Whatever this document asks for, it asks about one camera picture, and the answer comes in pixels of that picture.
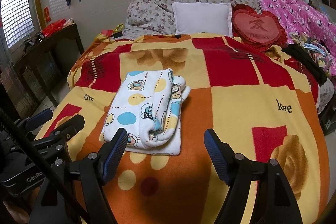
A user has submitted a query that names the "white cartoon print baby garment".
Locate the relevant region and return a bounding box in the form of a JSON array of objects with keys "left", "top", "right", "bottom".
[{"left": 100, "top": 68, "right": 191, "bottom": 156}]

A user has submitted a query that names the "colourful clothes pile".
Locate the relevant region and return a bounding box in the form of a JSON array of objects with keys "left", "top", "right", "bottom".
[{"left": 289, "top": 32, "right": 335, "bottom": 77}]

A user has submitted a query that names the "dark wooden side table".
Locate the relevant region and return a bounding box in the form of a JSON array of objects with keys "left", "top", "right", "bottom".
[{"left": 11, "top": 23, "right": 85, "bottom": 109}]

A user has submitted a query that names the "red yellow orange fleece blanket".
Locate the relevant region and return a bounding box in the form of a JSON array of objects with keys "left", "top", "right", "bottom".
[{"left": 38, "top": 34, "right": 330, "bottom": 223}]

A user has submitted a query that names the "red bag on table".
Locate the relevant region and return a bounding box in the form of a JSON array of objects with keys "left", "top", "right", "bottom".
[{"left": 41, "top": 18, "right": 66, "bottom": 37}]

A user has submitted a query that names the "window with white blinds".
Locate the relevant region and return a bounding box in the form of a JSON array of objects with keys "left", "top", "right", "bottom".
[{"left": 1, "top": 0, "right": 41, "bottom": 53}]

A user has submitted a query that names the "black garment on bed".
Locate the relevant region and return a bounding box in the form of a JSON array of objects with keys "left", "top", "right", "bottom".
[{"left": 282, "top": 44, "right": 327, "bottom": 86}]

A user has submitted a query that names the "grey floral quilt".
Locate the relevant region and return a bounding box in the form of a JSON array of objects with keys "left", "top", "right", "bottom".
[{"left": 122, "top": 0, "right": 261, "bottom": 40}]

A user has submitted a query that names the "red heart cushion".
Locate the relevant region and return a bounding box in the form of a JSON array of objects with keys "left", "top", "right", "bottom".
[{"left": 232, "top": 4, "right": 287, "bottom": 53}]

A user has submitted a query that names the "white square pillow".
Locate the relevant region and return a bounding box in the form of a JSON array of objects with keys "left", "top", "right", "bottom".
[{"left": 172, "top": 2, "right": 233, "bottom": 37}]

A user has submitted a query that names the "pink patterned quilt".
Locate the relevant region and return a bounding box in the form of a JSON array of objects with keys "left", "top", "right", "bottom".
[{"left": 243, "top": 0, "right": 336, "bottom": 77}]

